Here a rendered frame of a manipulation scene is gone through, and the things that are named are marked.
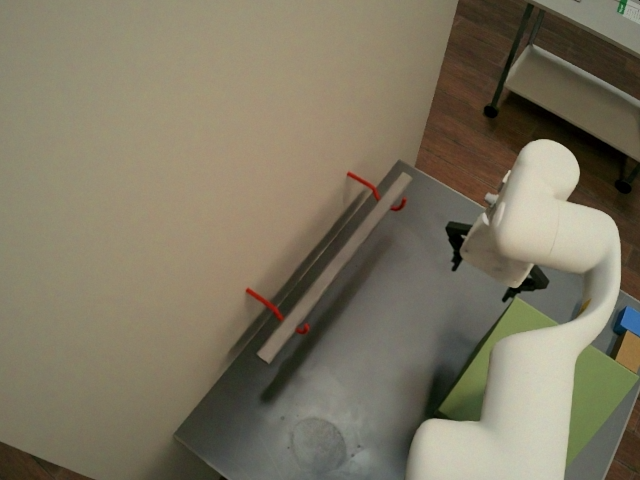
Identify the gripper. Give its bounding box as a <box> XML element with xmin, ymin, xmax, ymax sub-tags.
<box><xmin>446</xmin><ymin>206</ymin><xmax>550</xmax><ymax>303</ymax></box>

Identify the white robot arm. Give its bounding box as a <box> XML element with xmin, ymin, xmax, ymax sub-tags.
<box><xmin>405</xmin><ymin>140</ymin><xmax>621</xmax><ymax>480</ymax></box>

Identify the beige bar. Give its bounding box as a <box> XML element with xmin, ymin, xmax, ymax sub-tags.
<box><xmin>255</xmin><ymin>172</ymin><xmax>412</xmax><ymax>365</ymax></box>

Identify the blue block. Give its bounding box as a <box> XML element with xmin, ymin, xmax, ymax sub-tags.
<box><xmin>613</xmin><ymin>305</ymin><xmax>640</xmax><ymax>337</ymax></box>

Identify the beige wall panel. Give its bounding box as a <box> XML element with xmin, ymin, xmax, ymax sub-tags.
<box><xmin>0</xmin><ymin>0</ymin><xmax>458</xmax><ymax>480</ymax></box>

